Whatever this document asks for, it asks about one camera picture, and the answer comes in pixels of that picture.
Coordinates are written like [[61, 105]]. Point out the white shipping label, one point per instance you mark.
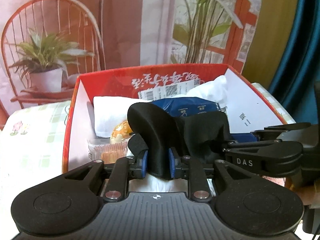
[[169, 91]]

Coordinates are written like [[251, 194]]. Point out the orange floral quilted cloth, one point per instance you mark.
[[121, 132]]

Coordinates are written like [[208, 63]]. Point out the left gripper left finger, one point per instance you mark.
[[120, 173]]

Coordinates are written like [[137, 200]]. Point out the bread snack package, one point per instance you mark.
[[107, 152]]

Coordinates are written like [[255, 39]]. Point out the olive yellow wall panel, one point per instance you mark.
[[272, 33]]

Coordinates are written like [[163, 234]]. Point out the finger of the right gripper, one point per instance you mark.
[[268, 133], [257, 144]]

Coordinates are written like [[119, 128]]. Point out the blue snack bag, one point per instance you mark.
[[193, 119]]

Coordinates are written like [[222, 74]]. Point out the red strawberry cardboard box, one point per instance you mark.
[[127, 82]]

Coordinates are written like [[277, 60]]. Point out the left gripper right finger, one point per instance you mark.
[[190, 169]]

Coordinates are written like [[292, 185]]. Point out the black sleep mask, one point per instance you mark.
[[150, 135]]

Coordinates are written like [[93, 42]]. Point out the white zippered pillow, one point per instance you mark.
[[109, 111]]

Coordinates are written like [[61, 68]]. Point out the printed room scene backdrop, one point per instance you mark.
[[46, 44]]

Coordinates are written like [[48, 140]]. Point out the teal blue curtain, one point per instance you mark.
[[293, 83]]

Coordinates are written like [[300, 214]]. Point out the person's right hand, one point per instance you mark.
[[308, 194]]

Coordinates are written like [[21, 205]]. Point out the green checked bunny tablecloth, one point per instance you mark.
[[32, 139]]

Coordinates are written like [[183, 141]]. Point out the white green patterned cloth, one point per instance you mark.
[[158, 178]]

